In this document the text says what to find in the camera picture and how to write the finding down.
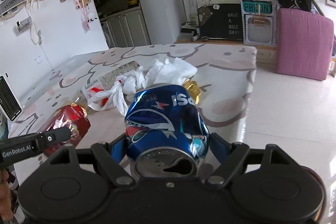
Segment white tissue paper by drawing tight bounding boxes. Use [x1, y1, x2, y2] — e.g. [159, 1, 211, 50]
[142, 57, 198, 88]

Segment white plastic bag red print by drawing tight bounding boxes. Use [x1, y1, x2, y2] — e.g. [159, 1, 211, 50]
[82, 66, 145, 116]

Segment white kitchen cabinet doors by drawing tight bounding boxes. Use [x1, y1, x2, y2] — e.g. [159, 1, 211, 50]
[100, 6, 151, 48]

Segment crushed blue Pepsi can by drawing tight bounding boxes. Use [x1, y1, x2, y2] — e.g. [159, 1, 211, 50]
[124, 84, 210, 178]

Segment white heater black grille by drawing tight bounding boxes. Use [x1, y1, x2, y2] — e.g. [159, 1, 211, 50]
[0, 75, 23, 122]

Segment low wooden drawer unit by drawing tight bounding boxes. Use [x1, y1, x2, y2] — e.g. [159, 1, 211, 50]
[255, 46, 277, 64]

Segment gold foil wrapper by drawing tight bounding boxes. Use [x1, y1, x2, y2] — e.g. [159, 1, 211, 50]
[182, 79, 202, 105]

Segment purple cushioned ottoman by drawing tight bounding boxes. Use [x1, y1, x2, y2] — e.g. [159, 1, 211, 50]
[276, 8, 334, 81]

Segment red snack bag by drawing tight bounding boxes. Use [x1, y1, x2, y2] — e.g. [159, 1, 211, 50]
[39, 103, 91, 157]

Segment black chalkboard sign cabinet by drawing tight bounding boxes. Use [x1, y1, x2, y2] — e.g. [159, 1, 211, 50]
[198, 3, 244, 42]

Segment toy oven cardboard playset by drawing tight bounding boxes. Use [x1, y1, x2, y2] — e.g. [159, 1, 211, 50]
[240, 0, 277, 48]

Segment cartoon cat play mat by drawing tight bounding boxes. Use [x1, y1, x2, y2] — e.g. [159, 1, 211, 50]
[7, 43, 257, 188]

